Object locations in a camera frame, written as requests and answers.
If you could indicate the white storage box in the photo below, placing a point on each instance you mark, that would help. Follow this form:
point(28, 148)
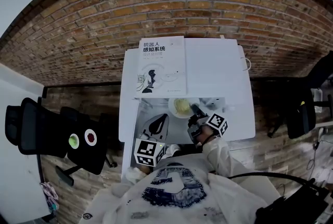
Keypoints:
point(317, 95)

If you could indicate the black jacket-draped chair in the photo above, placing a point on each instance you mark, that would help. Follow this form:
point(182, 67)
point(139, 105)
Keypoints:
point(299, 103)

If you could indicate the white table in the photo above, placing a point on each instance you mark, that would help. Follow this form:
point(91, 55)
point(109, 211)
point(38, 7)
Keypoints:
point(242, 118)

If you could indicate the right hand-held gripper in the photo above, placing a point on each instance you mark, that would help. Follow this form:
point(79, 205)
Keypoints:
point(217, 124)

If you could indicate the large white plate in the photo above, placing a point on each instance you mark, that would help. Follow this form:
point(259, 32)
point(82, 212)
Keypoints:
point(171, 109)

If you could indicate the dark red berries pile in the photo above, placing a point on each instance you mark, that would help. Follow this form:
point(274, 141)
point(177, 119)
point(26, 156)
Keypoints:
point(90, 137)

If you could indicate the person's left white shoe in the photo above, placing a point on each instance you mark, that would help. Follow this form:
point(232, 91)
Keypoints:
point(173, 150)

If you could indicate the small white plate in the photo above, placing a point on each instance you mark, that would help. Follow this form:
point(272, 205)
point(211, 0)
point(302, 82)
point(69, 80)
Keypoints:
point(86, 142)
point(70, 146)

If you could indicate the green leafy vegetables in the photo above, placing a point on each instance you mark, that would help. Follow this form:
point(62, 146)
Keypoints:
point(73, 140)

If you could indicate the white microwave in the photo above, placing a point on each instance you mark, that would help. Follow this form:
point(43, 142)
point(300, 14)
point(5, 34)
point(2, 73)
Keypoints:
point(208, 69)

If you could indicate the person's left forearm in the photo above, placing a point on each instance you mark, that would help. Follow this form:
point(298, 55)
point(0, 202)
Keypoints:
point(135, 175)

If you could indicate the person's white printed sweatshirt torso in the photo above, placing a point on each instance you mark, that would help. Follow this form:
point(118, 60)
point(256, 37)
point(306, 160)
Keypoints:
point(177, 199)

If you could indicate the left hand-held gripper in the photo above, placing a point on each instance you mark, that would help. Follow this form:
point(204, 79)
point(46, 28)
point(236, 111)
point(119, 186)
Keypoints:
point(148, 151)

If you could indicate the small teal object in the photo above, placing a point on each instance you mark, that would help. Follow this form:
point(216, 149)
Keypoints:
point(54, 206)

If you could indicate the white book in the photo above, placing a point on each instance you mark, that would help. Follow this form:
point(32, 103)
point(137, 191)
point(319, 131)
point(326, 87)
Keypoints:
point(161, 66)

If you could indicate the black mesh office chair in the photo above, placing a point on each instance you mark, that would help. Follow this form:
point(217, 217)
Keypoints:
point(39, 126)

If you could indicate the pink patterned cloth bundle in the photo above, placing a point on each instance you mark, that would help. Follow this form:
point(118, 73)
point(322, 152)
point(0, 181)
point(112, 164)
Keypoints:
point(48, 191)

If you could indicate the black bag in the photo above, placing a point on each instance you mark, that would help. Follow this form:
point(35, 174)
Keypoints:
point(294, 204)

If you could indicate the person's right forearm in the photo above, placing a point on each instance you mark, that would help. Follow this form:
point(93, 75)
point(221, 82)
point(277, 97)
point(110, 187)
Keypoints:
point(216, 155)

